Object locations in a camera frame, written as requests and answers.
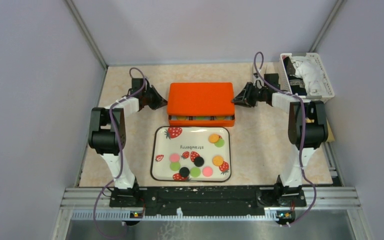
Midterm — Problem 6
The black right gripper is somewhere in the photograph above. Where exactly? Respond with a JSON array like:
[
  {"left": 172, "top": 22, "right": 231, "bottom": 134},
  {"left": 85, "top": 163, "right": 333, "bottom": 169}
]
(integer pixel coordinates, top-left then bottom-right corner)
[{"left": 230, "top": 82, "right": 267, "bottom": 108}]

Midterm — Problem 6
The orange box lid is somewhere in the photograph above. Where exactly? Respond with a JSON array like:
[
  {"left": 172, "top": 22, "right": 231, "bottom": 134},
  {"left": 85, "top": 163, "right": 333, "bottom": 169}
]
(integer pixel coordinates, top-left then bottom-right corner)
[{"left": 167, "top": 82, "right": 235, "bottom": 117}]

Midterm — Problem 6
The orange cookie box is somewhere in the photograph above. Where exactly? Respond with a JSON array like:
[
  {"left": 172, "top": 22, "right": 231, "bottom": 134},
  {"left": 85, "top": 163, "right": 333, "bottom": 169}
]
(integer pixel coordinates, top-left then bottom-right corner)
[{"left": 167, "top": 113, "right": 236, "bottom": 127}]

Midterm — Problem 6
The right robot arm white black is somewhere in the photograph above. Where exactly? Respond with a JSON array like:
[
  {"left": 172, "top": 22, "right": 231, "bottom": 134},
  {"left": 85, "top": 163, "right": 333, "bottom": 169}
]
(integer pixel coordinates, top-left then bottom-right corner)
[{"left": 231, "top": 72, "right": 329, "bottom": 206}]

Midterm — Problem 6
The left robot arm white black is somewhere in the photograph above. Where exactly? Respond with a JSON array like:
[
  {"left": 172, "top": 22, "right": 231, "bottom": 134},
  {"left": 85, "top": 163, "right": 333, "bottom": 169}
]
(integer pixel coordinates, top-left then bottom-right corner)
[{"left": 88, "top": 77, "right": 168, "bottom": 207}]

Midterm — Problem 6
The black cloth in basket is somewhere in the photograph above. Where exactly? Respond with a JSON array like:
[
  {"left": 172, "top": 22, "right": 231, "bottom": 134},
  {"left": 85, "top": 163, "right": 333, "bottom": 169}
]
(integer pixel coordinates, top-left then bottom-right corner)
[{"left": 283, "top": 56, "right": 307, "bottom": 96}]

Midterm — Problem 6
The green sandwich cookie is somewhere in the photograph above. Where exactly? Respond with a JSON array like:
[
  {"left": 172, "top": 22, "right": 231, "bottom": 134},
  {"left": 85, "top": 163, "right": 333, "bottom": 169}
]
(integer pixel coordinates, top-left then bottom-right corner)
[
  {"left": 214, "top": 138, "right": 225, "bottom": 148},
  {"left": 169, "top": 162, "right": 181, "bottom": 172},
  {"left": 189, "top": 167, "right": 201, "bottom": 178}
]

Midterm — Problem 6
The yellow round biscuit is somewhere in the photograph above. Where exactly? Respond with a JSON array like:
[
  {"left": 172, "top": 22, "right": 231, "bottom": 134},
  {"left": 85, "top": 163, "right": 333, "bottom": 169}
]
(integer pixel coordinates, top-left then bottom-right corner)
[
  {"left": 212, "top": 155, "right": 224, "bottom": 167},
  {"left": 208, "top": 133, "right": 220, "bottom": 144}
]

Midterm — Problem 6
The white crumpled cloth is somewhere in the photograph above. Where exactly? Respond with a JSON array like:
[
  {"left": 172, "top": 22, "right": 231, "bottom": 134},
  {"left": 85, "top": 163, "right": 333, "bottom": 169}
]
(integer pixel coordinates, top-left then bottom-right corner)
[{"left": 291, "top": 56, "right": 328, "bottom": 96}]

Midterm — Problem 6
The white strawberry print tray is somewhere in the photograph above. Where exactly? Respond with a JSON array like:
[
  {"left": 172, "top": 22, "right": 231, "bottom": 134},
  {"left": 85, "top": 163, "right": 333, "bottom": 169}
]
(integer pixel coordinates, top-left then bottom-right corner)
[{"left": 150, "top": 126, "right": 232, "bottom": 183}]

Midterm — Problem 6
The pink sandwich cookie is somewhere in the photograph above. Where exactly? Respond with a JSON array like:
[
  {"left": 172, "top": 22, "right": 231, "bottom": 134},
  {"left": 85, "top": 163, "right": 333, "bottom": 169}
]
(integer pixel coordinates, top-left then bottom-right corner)
[
  {"left": 169, "top": 153, "right": 181, "bottom": 163},
  {"left": 202, "top": 166, "right": 214, "bottom": 178}
]

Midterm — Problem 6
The white plastic basket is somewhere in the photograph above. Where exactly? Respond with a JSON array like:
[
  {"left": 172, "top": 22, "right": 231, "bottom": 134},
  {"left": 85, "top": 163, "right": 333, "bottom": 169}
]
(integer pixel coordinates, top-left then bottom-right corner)
[{"left": 278, "top": 52, "right": 335, "bottom": 102}]

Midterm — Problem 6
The black sandwich cookie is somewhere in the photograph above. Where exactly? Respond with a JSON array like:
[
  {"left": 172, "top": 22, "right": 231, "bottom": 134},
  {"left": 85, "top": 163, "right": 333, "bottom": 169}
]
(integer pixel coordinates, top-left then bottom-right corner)
[
  {"left": 193, "top": 156, "right": 205, "bottom": 168},
  {"left": 179, "top": 167, "right": 190, "bottom": 178}
]

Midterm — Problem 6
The tan paper bag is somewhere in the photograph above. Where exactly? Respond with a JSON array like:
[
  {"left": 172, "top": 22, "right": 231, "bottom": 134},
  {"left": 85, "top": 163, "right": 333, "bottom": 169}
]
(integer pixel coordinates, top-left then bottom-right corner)
[{"left": 326, "top": 127, "right": 335, "bottom": 143}]

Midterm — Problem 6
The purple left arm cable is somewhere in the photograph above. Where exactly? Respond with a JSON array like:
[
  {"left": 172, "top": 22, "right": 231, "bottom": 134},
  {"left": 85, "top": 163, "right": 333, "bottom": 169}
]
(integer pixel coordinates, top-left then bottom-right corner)
[{"left": 92, "top": 67, "right": 147, "bottom": 240}]

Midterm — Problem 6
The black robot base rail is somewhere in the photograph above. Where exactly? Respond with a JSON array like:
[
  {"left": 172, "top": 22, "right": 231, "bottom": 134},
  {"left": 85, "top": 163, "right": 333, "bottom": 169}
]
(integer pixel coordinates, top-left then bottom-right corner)
[{"left": 109, "top": 184, "right": 307, "bottom": 217}]

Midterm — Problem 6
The aluminium frame rail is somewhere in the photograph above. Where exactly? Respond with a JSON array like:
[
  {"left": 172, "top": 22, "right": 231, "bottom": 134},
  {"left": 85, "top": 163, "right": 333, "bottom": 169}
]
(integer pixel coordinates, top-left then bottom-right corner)
[{"left": 52, "top": 183, "right": 374, "bottom": 240}]

